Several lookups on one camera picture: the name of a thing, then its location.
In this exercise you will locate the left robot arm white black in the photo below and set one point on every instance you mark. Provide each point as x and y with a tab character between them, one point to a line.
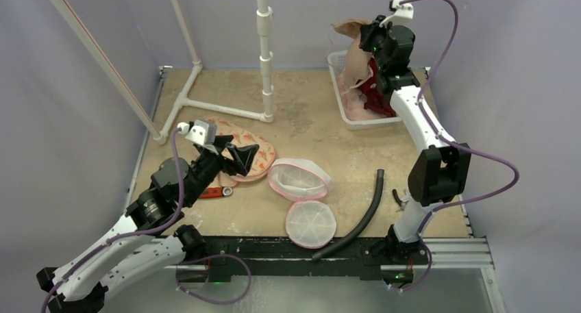
147	236

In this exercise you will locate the floral mesh laundry bag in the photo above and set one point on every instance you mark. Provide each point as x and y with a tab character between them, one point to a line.
262	162

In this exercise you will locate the white mesh laundry bag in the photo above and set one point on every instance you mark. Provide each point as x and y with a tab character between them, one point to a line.
309	222

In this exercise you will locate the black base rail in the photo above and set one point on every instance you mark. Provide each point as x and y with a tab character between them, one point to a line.
365	258

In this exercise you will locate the white plastic basket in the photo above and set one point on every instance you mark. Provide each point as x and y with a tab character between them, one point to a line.
336	64

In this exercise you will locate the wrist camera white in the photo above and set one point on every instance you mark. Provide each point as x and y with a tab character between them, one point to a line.
402	13
199	132

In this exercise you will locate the white pvc pipe rack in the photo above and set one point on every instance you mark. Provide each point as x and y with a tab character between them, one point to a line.
264	15

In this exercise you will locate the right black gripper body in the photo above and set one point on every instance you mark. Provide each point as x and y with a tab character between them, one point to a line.
369	40

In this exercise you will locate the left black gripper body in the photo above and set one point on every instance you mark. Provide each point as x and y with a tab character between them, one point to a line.
207	167

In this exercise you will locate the red adjustable wrench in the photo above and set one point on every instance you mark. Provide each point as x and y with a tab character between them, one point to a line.
216	192

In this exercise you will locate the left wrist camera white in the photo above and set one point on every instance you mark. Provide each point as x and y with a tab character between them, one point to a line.
199	132

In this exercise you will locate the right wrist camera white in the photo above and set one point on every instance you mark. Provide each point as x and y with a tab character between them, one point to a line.
402	13

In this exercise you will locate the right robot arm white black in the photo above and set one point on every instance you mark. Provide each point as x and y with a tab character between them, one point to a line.
440	171

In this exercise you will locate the dark red bra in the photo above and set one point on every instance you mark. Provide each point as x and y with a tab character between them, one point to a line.
375	102
369	86

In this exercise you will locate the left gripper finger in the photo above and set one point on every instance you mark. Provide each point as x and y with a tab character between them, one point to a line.
242	158
220	141

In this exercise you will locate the pink bra in basket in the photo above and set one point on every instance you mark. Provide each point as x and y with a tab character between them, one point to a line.
353	104

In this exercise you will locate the beige tan bra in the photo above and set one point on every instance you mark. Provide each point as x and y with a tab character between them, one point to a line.
357	73

